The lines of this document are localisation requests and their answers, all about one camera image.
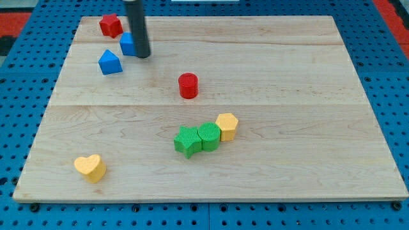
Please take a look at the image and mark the green circle block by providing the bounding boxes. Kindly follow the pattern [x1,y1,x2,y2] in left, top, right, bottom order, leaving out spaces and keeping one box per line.
[198,122,220,151]

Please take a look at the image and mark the yellow heart block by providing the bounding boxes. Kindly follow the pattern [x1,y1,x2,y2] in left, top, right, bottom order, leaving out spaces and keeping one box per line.
[74,154,107,183]

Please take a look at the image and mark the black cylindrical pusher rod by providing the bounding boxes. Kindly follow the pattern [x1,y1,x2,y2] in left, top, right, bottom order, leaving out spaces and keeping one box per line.
[123,0,151,58]

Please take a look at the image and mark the blue cube block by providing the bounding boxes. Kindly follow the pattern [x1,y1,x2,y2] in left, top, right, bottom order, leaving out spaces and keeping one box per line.
[120,32,136,56]

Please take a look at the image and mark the red star block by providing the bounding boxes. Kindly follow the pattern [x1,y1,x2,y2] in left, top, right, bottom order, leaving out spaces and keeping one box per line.
[99,13,123,38]

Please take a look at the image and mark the green star block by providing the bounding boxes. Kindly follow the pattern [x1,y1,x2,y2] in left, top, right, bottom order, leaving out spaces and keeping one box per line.
[174,126,203,159]

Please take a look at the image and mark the light wooden board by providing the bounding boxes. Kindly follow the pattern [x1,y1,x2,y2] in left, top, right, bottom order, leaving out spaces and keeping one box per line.
[13,16,408,204]

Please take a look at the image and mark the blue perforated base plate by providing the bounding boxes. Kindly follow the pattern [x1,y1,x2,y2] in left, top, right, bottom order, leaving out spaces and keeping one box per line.
[1,1,408,229]

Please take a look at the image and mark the yellow hexagon block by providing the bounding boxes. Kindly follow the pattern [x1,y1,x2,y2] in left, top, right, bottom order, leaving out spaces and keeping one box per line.
[215,113,238,142]

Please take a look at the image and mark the red cylinder block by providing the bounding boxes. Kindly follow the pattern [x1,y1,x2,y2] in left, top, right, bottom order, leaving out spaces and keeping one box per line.
[178,73,199,99]

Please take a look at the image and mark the blue pentagon block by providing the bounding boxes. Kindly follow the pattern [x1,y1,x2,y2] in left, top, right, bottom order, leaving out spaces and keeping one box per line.
[98,49,123,75]

